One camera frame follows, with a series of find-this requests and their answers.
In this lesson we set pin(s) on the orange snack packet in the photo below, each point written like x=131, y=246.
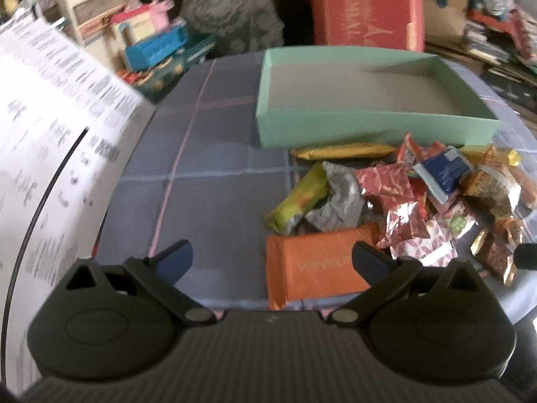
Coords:
x=314, y=266

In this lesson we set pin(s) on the dark blue snack packet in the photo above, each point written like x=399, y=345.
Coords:
x=443, y=173

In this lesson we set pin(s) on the brown cardboard box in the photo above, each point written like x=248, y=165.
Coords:
x=445, y=20

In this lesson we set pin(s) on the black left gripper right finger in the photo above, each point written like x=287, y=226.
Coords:
x=388, y=279

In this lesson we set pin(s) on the golden long snack bar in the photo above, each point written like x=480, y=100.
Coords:
x=345, y=151

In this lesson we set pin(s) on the brown gold candy packet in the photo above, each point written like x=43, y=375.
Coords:
x=494, y=249

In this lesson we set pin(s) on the orange brown snack bag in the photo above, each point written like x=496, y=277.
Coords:
x=497, y=181

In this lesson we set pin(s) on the silver purple snack bag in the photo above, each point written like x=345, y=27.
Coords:
x=344, y=206

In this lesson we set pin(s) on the white printed instruction sheet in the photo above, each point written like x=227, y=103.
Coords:
x=68, y=129

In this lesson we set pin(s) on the red Global cardboard box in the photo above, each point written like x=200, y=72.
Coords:
x=395, y=24

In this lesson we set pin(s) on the blue Thomas train toy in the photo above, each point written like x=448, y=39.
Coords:
x=495, y=8

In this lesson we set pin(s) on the pink patterned snack packet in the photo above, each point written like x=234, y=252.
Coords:
x=436, y=251

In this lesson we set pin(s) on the toy kitchen playset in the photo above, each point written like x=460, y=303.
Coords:
x=137, y=39

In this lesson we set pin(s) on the yellow green snack bar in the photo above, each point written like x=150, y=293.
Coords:
x=310, y=190

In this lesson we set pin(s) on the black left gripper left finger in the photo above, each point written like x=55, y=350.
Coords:
x=158, y=276

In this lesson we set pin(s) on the mint green cardboard box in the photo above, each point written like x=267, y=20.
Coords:
x=322, y=95

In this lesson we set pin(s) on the grey lace patterned cushion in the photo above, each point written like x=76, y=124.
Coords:
x=240, y=26

